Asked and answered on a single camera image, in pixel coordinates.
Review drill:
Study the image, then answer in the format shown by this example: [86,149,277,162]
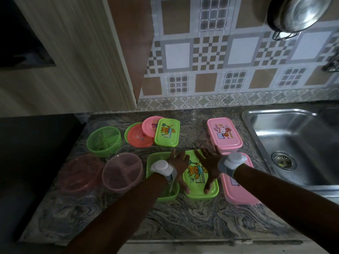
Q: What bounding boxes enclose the person's right hand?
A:
[195,146,222,194]

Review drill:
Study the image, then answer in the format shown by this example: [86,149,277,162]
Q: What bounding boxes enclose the person's left hand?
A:
[167,149,191,195]

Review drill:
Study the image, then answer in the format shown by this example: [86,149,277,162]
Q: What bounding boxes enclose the green rectangular giraffe lid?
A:
[183,150,220,201]
[154,118,180,147]

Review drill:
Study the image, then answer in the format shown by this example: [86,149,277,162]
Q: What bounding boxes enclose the large green container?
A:
[146,151,180,203]

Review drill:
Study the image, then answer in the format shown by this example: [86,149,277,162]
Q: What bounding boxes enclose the large pink rectangular container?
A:
[220,152,261,205]

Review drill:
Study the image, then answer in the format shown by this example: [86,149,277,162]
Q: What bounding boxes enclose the orange round lid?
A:
[127,123,155,149]

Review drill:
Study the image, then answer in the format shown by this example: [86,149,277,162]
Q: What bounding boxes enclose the pink round lid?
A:
[141,116,165,138]

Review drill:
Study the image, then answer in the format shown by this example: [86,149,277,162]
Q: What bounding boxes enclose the pink round container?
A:
[102,152,144,194]
[59,153,104,193]

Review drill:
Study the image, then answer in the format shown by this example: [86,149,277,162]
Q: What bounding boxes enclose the green round lid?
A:
[124,122,143,143]

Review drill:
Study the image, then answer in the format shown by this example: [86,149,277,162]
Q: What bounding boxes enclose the green round container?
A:
[87,126,123,158]

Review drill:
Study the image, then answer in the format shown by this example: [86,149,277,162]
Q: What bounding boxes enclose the wooden cabinet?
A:
[0,0,155,118]

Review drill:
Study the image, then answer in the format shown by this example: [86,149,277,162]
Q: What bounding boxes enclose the person's right forearm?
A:
[233,164,339,254]

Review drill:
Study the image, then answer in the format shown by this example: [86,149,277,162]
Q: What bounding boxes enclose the person's left forearm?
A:
[63,173,169,254]

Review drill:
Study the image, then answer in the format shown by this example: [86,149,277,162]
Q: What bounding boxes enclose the white grey wrist tracker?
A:
[150,159,177,193]
[218,152,248,177]

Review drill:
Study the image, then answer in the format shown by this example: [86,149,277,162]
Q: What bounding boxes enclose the steel sink drain strainer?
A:
[271,151,298,171]

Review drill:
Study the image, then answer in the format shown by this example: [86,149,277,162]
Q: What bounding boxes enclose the steel sink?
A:
[241,108,339,204]

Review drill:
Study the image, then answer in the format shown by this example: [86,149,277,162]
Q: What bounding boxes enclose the steel faucet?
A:
[321,47,339,73]

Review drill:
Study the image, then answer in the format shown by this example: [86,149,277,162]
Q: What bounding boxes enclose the steel pan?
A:
[267,0,335,41]

